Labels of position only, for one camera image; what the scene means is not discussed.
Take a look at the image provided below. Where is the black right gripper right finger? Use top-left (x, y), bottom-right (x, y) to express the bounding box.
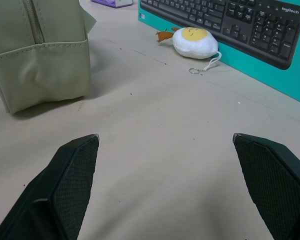
top-left (232, 132), bottom-right (300, 240)

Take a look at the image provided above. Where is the beige zippered bag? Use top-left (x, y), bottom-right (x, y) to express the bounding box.
top-left (0, 0), bottom-right (98, 115)

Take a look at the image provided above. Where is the teal keyboard box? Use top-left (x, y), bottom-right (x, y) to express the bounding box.
top-left (137, 0), bottom-right (300, 108)

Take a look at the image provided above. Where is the fried egg plush keychain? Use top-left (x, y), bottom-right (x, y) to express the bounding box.
top-left (171, 26), bottom-right (223, 75)

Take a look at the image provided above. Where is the purple and white box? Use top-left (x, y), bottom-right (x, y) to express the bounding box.
top-left (91, 0), bottom-right (134, 8)

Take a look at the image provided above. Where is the brown plush toy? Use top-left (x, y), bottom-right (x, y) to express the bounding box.
top-left (155, 27), bottom-right (180, 43)

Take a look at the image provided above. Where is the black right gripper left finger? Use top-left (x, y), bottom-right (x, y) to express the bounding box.
top-left (0, 133), bottom-right (100, 240)

